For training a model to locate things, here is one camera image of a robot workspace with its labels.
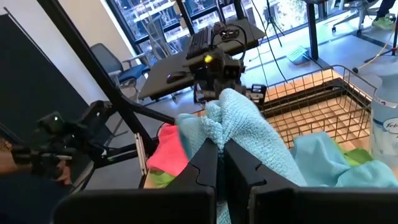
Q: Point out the person's hand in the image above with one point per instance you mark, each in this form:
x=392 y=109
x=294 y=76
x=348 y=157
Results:
x=63 y=175

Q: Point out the black aluminium rig frame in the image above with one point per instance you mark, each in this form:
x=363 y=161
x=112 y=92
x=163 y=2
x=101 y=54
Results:
x=93 y=62

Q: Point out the black keyboard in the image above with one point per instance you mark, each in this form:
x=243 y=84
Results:
x=200 y=42

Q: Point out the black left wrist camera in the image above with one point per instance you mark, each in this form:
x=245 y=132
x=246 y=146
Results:
x=231 y=70

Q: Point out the pale blue air freshener bottle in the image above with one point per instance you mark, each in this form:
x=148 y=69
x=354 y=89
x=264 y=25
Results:
x=385 y=130

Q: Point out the black backdrop panel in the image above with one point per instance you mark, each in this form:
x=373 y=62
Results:
x=31 y=77

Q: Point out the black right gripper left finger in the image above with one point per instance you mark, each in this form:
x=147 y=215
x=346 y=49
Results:
x=192 y=199

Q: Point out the blue office chair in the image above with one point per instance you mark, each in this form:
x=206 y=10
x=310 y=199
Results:
x=109 y=60

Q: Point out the black computer mouse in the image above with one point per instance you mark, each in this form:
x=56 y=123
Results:
x=176 y=77

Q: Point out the pale foot pedal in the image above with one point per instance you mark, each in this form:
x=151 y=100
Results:
x=298 y=55

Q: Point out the black tripod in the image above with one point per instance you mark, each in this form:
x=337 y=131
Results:
x=270 y=18
x=395 y=37

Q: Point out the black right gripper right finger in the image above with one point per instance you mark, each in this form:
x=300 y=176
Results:
x=280 y=205

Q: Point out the black standing desk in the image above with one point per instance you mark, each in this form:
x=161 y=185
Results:
x=312 y=28

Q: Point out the office chair white base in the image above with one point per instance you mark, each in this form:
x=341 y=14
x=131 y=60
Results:
x=357 y=15

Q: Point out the light blue microfiber towel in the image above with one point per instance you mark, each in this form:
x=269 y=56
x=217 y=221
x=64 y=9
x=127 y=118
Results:
x=236 y=118
x=317 y=161

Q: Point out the pink microfiber towel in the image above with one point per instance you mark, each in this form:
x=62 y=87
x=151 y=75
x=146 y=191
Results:
x=168 y=149

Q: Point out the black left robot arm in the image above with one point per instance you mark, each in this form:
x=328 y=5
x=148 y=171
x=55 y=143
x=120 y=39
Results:
x=228 y=32

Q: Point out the person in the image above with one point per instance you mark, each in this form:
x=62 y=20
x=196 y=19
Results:
x=384 y=9
x=18 y=199

